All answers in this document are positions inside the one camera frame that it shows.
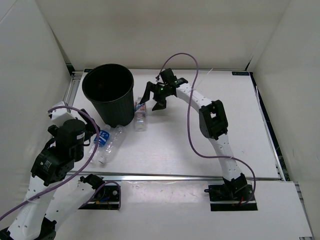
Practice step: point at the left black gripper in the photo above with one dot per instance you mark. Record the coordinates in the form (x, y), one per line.
(90, 127)

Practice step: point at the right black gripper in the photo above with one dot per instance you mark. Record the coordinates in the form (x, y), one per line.
(161, 104)

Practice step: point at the clear crushed plastic bottle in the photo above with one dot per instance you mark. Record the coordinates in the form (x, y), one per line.
(113, 145)

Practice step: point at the clear bottle white blue label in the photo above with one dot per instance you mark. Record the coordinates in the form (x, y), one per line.
(140, 116)

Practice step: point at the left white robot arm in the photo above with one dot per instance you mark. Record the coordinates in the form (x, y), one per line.
(48, 173)

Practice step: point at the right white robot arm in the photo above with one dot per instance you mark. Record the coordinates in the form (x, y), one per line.
(213, 125)

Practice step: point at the black plastic bin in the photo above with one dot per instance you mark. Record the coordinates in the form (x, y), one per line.
(109, 87)

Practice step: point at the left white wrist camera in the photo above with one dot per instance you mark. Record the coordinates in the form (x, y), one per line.
(60, 116)

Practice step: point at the aluminium rail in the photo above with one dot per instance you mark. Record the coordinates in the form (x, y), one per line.
(116, 176)

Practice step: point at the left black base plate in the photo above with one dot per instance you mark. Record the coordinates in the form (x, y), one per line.
(108, 197)

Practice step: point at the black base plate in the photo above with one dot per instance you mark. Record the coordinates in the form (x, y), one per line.
(108, 197)
(222, 200)

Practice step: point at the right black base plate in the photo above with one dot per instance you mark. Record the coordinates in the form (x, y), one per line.
(222, 200)

